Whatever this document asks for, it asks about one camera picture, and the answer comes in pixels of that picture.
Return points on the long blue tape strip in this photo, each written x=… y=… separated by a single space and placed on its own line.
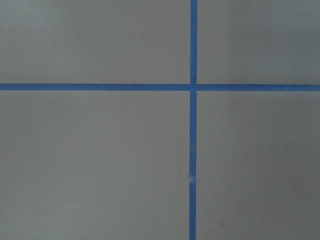
x=193 y=70

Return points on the crossing blue tape strip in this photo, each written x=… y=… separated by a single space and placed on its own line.
x=160 y=87

